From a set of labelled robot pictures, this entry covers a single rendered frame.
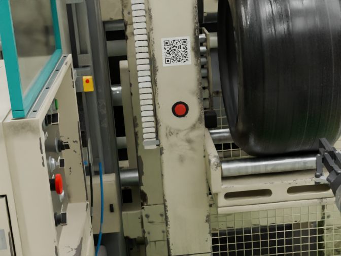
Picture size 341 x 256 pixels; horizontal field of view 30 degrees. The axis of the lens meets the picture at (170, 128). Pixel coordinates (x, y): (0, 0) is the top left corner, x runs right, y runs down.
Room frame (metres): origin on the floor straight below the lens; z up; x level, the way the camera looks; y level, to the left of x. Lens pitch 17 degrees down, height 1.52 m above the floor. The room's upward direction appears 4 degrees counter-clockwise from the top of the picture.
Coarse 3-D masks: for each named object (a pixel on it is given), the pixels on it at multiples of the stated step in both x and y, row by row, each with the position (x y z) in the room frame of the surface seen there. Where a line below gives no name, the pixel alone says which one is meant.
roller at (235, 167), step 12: (264, 156) 1.62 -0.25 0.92; (276, 156) 1.62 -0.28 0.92; (288, 156) 1.61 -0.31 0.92; (300, 156) 1.61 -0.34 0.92; (312, 156) 1.61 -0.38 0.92; (228, 168) 1.60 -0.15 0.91; (240, 168) 1.60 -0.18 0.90; (252, 168) 1.60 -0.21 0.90; (264, 168) 1.60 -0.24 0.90; (276, 168) 1.60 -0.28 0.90; (288, 168) 1.60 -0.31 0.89; (300, 168) 1.60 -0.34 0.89; (312, 168) 1.61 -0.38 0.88
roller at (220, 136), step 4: (212, 132) 1.88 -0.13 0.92; (216, 132) 1.88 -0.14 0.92; (220, 132) 1.88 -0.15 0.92; (224, 132) 1.88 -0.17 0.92; (228, 132) 1.88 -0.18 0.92; (212, 136) 1.88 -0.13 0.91; (216, 136) 1.88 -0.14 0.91; (220, 136) 1.88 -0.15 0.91; (224, 136) 1.88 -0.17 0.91; (228, 136) 1.88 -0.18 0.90; (216, 140) 1.87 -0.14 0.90; (220, 140) 1.88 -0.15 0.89; (224, 140) 1.88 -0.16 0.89; (228, 140) 1.88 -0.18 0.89; (232, 140) 1.88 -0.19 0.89
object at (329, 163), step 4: (324, 152) 1.38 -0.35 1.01; (324, 156) 1.36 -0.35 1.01; (328, 156) 1.36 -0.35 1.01; (324, 160) 1.36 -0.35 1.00; (328, 160) 1.34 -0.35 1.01; (332, 160) 1.34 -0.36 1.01; (324, 164) 1.36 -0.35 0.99; (328, 164) 1.33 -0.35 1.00; (332, 164) 1.32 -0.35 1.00; (328, 168) 1.33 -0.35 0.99; (332, 168) 1.30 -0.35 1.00; (336, 168) 1.29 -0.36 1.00; (336, 172) 1.28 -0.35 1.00; (340, 172) 1.27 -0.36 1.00
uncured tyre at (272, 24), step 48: (240, 0) 1.59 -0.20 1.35; (288, 0) 1.55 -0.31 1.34; (336, 0) 1.55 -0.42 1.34; (240, 48) 1.54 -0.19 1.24; (288, 48) 1.49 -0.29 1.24; (336, 48) 1.49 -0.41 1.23; (240, 96) 1.55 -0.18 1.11; (288, 96) 1.49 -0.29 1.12; (336, 96) 1.49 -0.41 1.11; (240, 144) 1.64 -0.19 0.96; (288, 144) 1.56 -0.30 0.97
